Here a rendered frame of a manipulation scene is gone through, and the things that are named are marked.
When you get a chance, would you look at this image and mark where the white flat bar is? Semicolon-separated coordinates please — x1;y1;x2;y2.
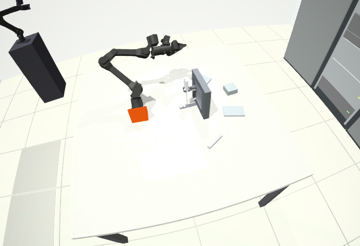
207;134;222;149

